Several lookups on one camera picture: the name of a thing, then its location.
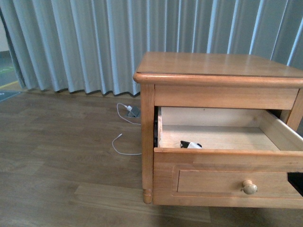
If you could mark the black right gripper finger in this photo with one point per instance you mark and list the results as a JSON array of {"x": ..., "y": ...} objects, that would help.
[{"x": 296, "y": 180}]

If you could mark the wooden drawer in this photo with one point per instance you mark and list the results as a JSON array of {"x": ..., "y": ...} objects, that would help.
[{"x": 244, "y": 160}]

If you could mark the white charger with black cable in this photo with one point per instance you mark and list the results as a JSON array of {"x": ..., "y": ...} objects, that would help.
[{"x": 186, "y": 144}]

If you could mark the wooden nightstand cabinet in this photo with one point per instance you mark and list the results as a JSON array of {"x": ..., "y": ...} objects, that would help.
[{"x": 203, "y": 80}]

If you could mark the open metal floor socket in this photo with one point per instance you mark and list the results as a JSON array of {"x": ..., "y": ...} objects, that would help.
[{"x": 134, "y": 113}]

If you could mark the grey pleated curtain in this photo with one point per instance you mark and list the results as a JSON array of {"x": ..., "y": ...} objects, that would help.
[{"x": 96, "y": 45}]

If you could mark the dark floor sign sticker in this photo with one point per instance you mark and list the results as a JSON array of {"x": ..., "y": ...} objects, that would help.
[{"x": 4, "y": 94}]

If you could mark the white wall plug adapter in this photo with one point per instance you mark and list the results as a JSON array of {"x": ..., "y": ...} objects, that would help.
[{"x": 129, "y": 108}]

